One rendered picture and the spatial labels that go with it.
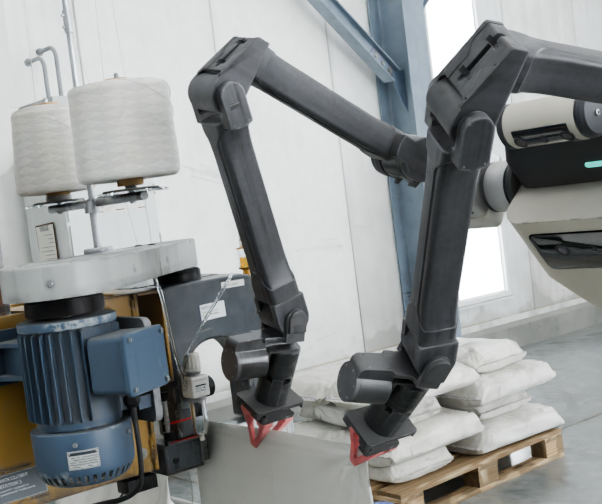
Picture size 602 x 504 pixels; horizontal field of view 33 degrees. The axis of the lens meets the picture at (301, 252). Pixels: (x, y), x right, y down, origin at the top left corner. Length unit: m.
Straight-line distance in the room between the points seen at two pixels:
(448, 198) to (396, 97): 6.59
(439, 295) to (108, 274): 0.50
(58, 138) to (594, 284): 0.95
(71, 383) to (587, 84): 0.83
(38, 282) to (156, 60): 5.23
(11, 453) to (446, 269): 0.78
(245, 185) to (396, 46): 6.29
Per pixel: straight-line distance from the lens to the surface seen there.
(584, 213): 1.67
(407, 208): 7.83
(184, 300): 1.86
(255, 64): 1.55
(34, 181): 1.85
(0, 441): 1.72
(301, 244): 7.21
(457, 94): 1.19
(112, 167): 1.60
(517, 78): 1.18
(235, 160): 1.56
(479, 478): 4.97
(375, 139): 1.70
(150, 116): 1.62
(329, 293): 7.37
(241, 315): 1.93
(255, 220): 1.60
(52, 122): 1.85
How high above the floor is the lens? 1.47
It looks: 3 degrees down
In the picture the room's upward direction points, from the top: 7 degrees counter-clockwise
